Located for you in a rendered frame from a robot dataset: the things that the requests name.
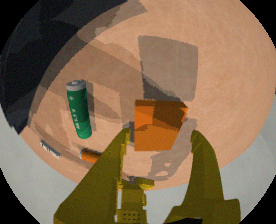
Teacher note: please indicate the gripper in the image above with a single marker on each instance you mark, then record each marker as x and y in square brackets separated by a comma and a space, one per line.
[95, 199]

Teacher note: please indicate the white domino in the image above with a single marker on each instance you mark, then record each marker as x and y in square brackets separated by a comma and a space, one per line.
[50, 149]

